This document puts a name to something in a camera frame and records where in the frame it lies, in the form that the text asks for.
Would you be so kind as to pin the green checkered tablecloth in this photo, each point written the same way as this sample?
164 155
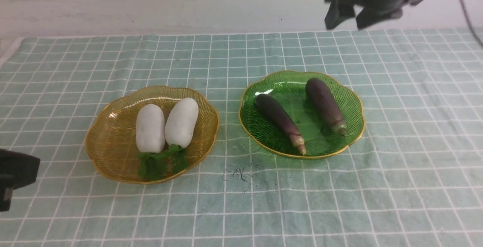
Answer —
414 179

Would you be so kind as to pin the purple eggplant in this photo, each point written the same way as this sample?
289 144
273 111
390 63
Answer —
325 104
276 114

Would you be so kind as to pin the white radish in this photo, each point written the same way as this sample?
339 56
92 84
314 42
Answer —
179 131
150 141

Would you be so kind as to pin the amber glass plate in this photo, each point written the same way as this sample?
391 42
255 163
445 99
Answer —
110 142

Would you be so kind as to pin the green glass plate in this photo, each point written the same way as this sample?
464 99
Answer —
288 88

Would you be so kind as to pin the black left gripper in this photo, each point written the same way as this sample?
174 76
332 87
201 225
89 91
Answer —
17 170

